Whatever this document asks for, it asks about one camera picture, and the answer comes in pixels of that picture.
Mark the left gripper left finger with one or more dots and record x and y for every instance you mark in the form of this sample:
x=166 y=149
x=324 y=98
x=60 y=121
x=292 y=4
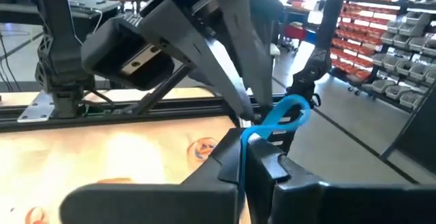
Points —
x=153 y=203

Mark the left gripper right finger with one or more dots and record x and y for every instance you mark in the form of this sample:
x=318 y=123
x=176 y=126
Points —
x=323 y=203

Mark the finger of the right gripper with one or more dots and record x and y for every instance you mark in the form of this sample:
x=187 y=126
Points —
x=245 y=30
x=190 y=43

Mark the orange rubber band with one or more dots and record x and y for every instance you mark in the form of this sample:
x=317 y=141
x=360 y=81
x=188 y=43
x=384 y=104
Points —
x=207 y=142
x=34 y=213
x=116 y=180

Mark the rubber band cluster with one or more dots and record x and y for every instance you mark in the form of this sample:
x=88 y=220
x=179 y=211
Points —
x=198 y=154

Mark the blue rubber band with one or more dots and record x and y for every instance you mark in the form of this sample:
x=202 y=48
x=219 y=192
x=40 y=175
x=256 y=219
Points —
x=272 y=120

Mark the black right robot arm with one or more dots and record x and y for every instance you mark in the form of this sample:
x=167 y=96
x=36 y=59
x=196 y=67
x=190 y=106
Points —
x=61 y=47

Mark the red chair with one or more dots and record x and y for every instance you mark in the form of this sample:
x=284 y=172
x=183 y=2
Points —
x=294 y=32

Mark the red storage bin rack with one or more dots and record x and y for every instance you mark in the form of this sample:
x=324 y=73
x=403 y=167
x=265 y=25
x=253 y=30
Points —
x=354 y=33

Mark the black metal stand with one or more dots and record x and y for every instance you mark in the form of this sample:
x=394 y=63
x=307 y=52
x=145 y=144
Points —
x=422 y=132

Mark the black desk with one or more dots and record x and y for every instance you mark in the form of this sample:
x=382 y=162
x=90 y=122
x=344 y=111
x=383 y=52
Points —
x=34 y=11

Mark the gray storage bin rack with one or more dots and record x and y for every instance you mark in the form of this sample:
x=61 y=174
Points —
x=402 y=67

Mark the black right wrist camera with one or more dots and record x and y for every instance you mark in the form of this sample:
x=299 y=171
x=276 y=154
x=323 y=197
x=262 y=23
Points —
x=112 y=47

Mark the silver arm base bracket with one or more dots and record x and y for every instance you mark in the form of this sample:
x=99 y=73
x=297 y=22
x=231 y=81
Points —
x=37 y=108

